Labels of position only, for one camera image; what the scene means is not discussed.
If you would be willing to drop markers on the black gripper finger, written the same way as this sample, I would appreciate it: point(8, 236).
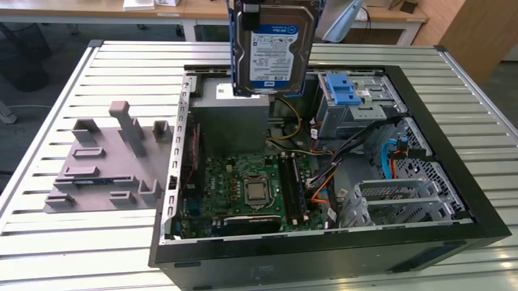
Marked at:
point(251, 18)

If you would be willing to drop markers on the hard disk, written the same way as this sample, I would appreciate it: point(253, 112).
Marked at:
point(275, 54)

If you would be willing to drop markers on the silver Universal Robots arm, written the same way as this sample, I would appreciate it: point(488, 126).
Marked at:
point(343, 21)

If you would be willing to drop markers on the metal disk bay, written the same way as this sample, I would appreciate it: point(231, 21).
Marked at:
point(404, 201)

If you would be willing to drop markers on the white box with label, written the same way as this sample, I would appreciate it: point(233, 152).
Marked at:
point(165, 2)

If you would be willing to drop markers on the blue plastic drive latch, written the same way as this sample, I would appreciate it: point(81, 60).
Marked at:
point(341, 91)

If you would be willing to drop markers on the grey power supply unit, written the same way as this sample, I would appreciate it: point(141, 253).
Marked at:
point(229, 127)

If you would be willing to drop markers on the wooden desk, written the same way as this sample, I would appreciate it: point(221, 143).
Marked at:
point(100, 12)

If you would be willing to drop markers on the small black box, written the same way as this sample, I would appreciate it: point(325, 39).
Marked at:
point(407, 7)

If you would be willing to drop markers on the metal optical drive cage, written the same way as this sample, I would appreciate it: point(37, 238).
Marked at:
point(363, 113)

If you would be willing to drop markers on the green motherboard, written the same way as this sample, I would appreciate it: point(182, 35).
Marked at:
point(259, 165)

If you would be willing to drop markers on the wooden cabinet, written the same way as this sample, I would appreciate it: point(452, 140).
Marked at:
point(476, 30)

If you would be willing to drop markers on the silver CPU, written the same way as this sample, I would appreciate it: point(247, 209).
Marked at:
point(255, 191)

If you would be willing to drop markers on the RAM stick with black chips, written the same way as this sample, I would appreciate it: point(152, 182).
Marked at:
point(300, 188)

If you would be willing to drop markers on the black waste bin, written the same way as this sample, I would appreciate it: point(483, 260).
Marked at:
point(24, 60)

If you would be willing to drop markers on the grey parts rack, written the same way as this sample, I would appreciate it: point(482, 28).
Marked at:
point(121, 169)

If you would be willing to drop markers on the metal CPU socket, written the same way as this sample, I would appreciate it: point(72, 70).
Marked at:
point(255, 205)

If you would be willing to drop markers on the black graphics card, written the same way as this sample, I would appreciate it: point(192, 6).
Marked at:
point(251, 224)

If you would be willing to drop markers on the white desk foot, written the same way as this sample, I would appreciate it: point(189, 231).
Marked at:
point(8, 116)

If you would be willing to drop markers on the blue VGA port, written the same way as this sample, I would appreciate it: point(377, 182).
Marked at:
point(177, 229)

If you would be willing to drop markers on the black PC case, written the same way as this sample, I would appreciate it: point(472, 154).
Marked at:
point(283, 257)

